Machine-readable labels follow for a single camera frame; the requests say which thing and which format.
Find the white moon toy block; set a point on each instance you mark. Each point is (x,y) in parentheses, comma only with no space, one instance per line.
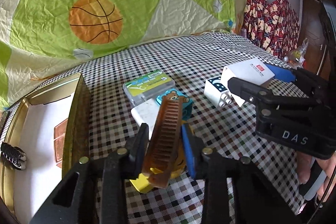
(217,93)

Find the operator right hand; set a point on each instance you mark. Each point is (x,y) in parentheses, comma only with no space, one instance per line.
(303,169)

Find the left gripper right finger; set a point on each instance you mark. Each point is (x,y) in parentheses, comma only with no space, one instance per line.
(255,198)

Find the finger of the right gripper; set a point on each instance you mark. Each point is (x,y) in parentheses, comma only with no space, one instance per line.
(309,83)
(250,92)

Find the green label clear plastic case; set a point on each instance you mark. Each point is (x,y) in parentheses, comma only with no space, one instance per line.
(147,86)

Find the red bear print cloth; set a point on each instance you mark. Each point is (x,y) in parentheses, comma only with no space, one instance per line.
(271,26)

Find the small white square block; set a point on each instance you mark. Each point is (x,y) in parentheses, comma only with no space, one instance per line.
(146,112)

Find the white paper tin liner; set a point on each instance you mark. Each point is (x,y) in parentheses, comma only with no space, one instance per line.
(34,184)

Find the copper patterned white box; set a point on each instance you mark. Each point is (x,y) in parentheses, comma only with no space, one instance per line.
(252,70)

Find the black hair claw clip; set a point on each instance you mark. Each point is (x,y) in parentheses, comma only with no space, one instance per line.
(14,156)

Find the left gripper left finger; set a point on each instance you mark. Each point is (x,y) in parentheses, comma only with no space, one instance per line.
(94,190)

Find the basketball print bed sheet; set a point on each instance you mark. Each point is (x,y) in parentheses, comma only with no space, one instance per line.
(41,38)

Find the brown plastic comb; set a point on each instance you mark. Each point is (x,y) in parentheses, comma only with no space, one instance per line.
(162,151)

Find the gold metal tin box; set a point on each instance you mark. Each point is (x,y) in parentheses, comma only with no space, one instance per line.
(70,136)

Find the yellow toy in bag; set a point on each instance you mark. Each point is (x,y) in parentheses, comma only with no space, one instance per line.
(296,58)

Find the blue bear toy block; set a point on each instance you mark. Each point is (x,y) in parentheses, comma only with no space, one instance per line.
(175,94)

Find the checkered tablecloth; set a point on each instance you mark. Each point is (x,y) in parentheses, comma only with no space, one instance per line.
(230,130)

